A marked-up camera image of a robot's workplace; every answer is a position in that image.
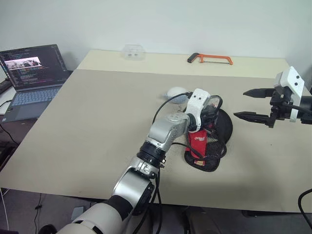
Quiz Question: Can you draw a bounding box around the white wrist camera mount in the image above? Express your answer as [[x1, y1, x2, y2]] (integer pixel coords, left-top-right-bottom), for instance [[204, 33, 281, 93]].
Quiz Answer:
[[273, 66, 305, 122], [185, 88, 213, 127]]

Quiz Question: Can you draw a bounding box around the large beige table mat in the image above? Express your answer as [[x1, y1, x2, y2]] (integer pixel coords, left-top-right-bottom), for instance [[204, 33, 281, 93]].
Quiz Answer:
[[0, 69, 312, 213]]

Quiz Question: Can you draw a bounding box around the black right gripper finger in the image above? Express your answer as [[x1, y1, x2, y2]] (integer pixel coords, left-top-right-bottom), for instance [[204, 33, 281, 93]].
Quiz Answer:
[[233, 111, 270, 125], [243, 88, 275, 98]]

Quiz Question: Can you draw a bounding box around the black handheld controller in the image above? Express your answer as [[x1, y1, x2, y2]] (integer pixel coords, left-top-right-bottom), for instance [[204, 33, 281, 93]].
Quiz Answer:
[[0, 79, 13, 94]]

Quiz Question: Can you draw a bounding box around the black rounded floor object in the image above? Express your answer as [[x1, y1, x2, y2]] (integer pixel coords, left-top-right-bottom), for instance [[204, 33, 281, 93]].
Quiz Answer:
[[39, 224, 59, 234]]

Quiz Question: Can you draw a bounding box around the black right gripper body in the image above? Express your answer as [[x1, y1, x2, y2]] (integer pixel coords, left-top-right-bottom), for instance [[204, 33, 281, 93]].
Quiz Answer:
[[267, 88, 293, 129]]

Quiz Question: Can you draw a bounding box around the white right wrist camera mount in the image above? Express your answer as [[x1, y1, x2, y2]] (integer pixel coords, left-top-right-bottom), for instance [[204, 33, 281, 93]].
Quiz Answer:
[[273, 66, 305, 122]]

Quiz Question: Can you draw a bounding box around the thin white hanging cable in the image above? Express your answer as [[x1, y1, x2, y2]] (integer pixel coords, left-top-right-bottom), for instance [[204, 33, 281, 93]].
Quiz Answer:
[[0, 187, 9, 231]]

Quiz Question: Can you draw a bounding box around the black red paddle case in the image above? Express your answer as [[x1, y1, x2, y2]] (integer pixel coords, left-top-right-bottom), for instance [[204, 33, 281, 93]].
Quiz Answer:
[[184, 95, 234, 173]]

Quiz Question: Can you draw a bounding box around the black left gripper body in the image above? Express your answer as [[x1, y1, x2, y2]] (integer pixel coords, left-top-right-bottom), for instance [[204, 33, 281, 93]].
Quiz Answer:
[[200, 106, 218, 130]]

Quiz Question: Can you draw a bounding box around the open grey laptop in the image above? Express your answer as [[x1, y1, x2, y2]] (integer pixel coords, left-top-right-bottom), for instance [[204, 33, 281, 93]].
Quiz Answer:
[[0, 44, 74, 123]]

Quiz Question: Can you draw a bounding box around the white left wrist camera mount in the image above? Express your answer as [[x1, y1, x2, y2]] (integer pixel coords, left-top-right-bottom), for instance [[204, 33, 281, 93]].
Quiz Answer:
[[185, 88, 213, 127]]

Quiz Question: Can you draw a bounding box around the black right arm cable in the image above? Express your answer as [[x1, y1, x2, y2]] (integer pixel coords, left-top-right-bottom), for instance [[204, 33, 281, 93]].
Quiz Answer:
[[298, 188, 312, 227]]

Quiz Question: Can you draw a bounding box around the orange hacksaw black handle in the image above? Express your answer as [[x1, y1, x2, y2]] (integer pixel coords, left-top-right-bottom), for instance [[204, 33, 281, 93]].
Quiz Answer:
[[187, 53, 234, 65]]

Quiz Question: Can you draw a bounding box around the thin black floor cable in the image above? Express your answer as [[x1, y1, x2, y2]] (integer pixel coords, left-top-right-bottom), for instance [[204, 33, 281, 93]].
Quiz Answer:
[[35, 194, 42, 234]]

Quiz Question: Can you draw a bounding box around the black laptop power cable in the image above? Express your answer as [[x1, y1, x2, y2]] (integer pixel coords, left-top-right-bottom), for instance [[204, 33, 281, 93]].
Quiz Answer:
[[0, 100, 18, 145]]

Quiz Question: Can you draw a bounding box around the white side table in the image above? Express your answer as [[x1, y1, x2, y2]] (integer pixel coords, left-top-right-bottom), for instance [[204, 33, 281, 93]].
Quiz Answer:
[[0, 85, 18, 115]]

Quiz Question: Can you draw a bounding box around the clear plastic holder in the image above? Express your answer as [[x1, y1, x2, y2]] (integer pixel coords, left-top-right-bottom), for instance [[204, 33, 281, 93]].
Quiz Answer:
[[121, 44, 146, 60]]

